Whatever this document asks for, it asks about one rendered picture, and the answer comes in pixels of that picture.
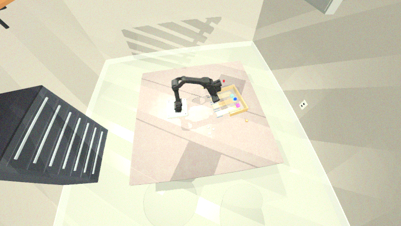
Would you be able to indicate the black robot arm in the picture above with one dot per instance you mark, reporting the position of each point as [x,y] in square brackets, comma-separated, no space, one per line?
[203,81]

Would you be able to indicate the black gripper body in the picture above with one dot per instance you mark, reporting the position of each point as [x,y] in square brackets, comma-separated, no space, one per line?
[214,95]

